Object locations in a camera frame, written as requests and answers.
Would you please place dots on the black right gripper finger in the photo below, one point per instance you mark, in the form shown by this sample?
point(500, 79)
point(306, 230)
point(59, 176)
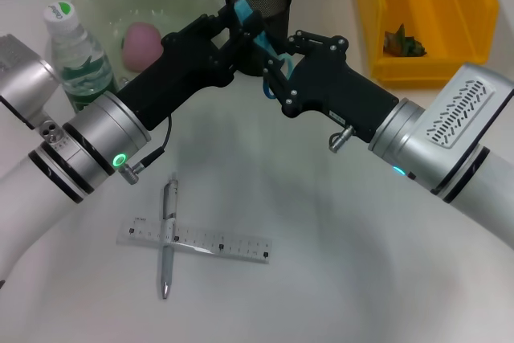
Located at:
point(321, 43)
point(281, 86)

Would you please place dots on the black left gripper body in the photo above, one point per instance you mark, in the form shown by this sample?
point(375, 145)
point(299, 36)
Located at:
point(180, 74)

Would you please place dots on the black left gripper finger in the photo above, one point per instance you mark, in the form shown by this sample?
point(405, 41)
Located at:
point(245, 42)
point(219, 27)

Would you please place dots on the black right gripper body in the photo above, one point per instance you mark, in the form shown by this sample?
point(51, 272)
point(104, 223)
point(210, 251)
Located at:
point(337, 90)

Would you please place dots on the blue scissors with sheath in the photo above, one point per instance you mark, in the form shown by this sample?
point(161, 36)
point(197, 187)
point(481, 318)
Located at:
point(243, 9)

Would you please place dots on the green plastic wrapper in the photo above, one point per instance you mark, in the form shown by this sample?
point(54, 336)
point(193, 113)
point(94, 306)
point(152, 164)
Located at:
point(401, 43)

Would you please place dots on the clear bottle with green label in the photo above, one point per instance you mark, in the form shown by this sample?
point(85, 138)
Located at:
point(80, 62)

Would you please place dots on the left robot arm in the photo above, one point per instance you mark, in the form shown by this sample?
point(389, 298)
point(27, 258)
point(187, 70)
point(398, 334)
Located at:
point(92, 138)

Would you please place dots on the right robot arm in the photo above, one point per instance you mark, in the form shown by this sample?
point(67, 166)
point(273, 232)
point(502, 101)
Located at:
point(482, 182)

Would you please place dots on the black mesh pen holder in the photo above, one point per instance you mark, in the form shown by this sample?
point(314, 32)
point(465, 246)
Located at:
point(277, 5)

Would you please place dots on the transparent plastic ruler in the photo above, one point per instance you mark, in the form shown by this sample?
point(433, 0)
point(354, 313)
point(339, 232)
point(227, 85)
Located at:
point(225, 246)

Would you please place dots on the silver ballpoint pen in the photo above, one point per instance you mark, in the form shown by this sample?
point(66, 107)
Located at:
point(165, 270)

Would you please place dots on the yellow plastic bin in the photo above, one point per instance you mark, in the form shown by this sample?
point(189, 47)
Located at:
point(441, 1)

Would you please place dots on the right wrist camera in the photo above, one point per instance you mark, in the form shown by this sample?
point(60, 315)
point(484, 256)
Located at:
point(462, 110)

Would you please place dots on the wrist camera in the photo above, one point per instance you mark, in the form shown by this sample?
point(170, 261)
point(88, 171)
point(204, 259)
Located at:
point(20, 74)
point(462, 110)

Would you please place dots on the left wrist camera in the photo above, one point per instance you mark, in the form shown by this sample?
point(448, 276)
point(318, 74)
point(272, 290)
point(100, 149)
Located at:
point(20, 74)

